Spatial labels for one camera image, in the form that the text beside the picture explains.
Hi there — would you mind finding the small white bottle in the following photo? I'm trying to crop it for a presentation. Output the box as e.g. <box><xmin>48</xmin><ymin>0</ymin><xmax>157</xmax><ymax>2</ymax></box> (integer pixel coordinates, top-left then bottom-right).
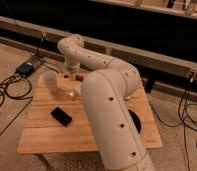
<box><xmin>68</xmin><ymin>85</ymin><xmax>81</xmax><ymax>99</ymax></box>

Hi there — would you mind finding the black smartphone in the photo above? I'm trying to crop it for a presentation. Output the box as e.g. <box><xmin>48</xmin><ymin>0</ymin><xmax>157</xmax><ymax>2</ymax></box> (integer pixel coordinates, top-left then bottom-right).
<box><xmin>51</xmin><ymin>107</ymin><xmax>72</xmax><ymax>126</ymax></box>

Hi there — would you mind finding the black cables left floor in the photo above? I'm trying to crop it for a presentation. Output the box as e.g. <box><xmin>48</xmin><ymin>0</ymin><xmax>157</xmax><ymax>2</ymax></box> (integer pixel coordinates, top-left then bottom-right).
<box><xmin>0</xmin><ymin>31</ymin><xmax>65</xmax><ymax>144</ymax></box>

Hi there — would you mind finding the black cables floor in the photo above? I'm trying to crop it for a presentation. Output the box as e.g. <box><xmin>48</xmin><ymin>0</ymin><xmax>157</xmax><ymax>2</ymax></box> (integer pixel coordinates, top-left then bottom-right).
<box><xmin>148</xmin><ymin>71</ymin><xmax>197</xmax><ymax>164</ymax></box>
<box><xmin>0</xmin><ymin>31</ymin><xmax>65</xmax><ymax>144</ymax></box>

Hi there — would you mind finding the white ceramic cup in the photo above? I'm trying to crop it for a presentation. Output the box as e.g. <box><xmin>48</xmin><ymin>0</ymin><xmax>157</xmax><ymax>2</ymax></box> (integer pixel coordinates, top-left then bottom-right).
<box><xmin>42</xmin><ymin>71</ymin><xmax>67</xmax><ymax>99</ymax></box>

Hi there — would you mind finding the black round bowl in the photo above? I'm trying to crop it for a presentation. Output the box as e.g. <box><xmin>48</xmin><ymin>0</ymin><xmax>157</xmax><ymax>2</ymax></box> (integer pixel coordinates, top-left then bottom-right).
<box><xmin>128</xmin><ymin>109</ymin><xmax>141</xmax><ymax>133</ymax></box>

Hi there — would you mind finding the long wooden rail beam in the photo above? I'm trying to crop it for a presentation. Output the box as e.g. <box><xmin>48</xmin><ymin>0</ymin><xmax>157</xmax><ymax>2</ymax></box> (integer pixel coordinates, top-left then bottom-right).
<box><xmin>0</xmin><ymin>16</ymin><xmax>197</xmax><ymax>80</ymax></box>

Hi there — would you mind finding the wooden table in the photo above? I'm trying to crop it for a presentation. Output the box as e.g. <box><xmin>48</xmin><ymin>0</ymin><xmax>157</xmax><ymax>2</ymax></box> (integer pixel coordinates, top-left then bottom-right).
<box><xmin>17</xmin><ymin>74</ymin><xmax>163</xmax><ymax>154</ymax></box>

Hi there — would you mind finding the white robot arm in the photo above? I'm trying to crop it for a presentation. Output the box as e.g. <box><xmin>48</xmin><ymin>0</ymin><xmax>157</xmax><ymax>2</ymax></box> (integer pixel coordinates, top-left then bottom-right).
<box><xmin>57</xmin><ymin>35</ymin><xmax>155</xmax><ymax>171</ymax></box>

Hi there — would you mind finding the black power adapter box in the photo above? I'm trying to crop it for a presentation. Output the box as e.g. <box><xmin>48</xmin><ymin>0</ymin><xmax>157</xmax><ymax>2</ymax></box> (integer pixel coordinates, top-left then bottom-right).
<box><xmin>16</xmin><ymin>62</ymin><xmax>35</xmax><ymax>76</ymax></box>

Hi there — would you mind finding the black cables right floor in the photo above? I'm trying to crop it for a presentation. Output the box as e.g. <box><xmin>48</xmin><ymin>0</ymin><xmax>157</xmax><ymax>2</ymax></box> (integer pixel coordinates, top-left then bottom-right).
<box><xmin>148</xmin><ymin>71</ymin><xmax>197</xmax><ymax>164</ymax></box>

